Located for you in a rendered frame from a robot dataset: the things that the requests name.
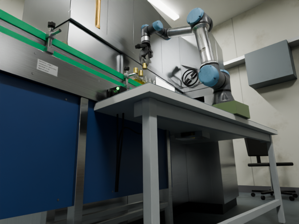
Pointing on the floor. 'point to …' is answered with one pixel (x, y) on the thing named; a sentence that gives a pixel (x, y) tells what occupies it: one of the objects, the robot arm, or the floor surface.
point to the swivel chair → (257, 150)
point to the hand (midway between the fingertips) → (144, 65)
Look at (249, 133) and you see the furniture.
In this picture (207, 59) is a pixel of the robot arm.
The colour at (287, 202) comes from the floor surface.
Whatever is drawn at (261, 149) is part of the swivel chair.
